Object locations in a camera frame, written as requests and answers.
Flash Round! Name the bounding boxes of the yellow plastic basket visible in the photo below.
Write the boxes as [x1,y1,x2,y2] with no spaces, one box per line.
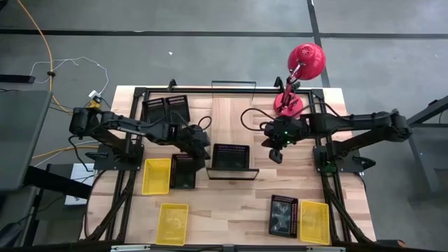
[141,157,173,196]
[299,199,331,246]
[155,202,190,246]

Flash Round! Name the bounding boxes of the black plastic basket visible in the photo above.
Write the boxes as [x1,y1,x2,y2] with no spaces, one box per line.
[211,143,251,170]
[169,153,197,190]
[142,97,168,124]
[164,94,192,123]
[268,194,300,239]

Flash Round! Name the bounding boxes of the black flat bar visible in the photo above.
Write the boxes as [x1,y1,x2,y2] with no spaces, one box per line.
[0,73,36,85]

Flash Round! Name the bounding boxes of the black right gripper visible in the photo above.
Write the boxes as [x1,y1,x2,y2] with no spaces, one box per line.
[262,116,307,165]

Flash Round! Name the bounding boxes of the grey desk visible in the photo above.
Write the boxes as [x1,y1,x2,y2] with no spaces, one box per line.
[0,90,54,193]

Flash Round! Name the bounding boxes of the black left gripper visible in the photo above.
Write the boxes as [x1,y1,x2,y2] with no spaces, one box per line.
[176,124,212,172]

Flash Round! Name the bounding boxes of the white cable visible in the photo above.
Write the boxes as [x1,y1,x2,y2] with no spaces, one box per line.
[29,56,110,97]

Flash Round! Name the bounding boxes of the yellow cable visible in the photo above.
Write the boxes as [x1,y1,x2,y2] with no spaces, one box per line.
[31,144,99,159]
[16,0,102,115]

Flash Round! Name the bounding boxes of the thin black wire frame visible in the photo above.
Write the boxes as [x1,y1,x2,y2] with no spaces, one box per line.
[211,80,258,101]

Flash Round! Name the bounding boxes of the white paper sheet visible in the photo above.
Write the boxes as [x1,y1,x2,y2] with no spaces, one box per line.
[64,162,98,207]

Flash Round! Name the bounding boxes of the black desk leg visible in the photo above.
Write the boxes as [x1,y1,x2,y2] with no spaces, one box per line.
[22,164,92,200]

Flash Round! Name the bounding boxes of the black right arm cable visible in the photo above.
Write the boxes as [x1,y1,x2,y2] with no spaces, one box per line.
[240,107,281,132]

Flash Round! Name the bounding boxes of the black metal rig frame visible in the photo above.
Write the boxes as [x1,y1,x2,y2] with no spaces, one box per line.
[79,78,377,246]

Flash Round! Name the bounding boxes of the black metal frame shelf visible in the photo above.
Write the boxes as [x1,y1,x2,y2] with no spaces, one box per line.
[205,143,260,181]

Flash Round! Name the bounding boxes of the red desk lamp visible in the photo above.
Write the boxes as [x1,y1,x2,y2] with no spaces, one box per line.
[273,42,328,119]

